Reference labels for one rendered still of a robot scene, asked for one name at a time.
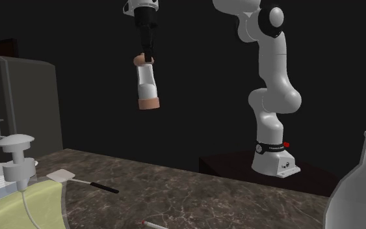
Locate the white and tan bottle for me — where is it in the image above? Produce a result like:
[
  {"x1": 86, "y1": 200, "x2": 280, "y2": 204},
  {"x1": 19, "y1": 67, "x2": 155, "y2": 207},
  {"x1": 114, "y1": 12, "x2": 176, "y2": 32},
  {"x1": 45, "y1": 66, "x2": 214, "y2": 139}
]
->
[{"x1": 133, "y1": 53, "x2": 161, "y2": 111}]

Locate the yellow soap pump bottle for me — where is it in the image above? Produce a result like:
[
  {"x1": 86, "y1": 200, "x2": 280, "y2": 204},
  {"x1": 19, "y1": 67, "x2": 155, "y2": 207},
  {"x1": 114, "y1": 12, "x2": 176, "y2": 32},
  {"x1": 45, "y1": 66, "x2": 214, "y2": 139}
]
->
[{"x1": 0, "y1": 133, "x2": 68, "y2": 229}]

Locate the white spatula with black handle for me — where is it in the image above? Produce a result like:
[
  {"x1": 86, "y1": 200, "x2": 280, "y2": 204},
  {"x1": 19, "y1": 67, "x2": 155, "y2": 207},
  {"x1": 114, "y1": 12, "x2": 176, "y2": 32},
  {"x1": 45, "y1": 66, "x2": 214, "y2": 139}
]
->
[{"x1": 46, "y1": 168, "x2": 120, "y2": 195}]

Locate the dark robot stand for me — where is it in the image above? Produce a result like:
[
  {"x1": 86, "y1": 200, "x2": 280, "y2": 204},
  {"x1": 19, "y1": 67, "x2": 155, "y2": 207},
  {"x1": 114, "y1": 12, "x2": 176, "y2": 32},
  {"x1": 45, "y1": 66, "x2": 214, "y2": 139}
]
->
[{"x1": 198, "y1": 150, "x2": 341, "y2": 198}]

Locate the grey refrigerator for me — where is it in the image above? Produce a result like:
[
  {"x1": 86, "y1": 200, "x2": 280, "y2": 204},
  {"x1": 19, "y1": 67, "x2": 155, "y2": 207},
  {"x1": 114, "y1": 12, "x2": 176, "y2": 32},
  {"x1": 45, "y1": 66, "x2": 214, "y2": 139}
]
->
[{"x1": 0, "y1": 53, "x2": 64, "y2": 166}]

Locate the dark brown box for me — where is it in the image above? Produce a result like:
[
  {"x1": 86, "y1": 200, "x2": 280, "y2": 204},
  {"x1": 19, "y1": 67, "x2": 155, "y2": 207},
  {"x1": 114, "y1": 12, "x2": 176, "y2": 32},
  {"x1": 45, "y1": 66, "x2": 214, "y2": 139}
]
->
[{"x1": 0, "y1": 38, "x2": 20, "y2": 59}]

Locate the clear glass vase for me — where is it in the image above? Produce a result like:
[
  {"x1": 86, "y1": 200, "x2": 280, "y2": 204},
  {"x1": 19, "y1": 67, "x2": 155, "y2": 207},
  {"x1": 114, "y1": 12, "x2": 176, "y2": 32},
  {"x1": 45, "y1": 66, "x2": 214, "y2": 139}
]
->
[{"x1": 322, "y1": 129, "x2": 366, "y2": 229}]

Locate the white pen with red tip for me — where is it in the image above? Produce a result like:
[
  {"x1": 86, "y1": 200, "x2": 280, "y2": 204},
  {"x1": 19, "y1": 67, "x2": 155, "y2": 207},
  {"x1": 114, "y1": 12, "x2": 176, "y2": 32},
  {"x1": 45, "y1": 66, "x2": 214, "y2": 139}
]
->
[{"x1": 140, "y1": 220, "x2": 168, "y2": 229}]

